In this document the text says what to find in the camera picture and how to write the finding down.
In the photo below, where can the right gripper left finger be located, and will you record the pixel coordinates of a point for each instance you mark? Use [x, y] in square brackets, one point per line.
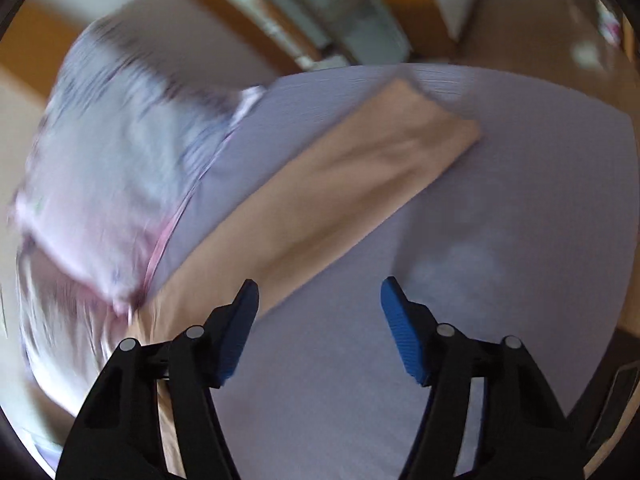
[116, 434]

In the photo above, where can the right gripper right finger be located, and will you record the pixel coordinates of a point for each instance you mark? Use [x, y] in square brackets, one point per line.
[490, 413]

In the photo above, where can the tan fleece garment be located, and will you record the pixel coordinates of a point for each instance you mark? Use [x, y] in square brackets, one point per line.
[310, 199]

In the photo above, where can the lavender bed sheet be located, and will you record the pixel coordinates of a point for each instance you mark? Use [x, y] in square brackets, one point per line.
[531, 233]

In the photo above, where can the white floral pillow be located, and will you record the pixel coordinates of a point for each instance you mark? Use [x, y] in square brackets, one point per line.
[121, 145]

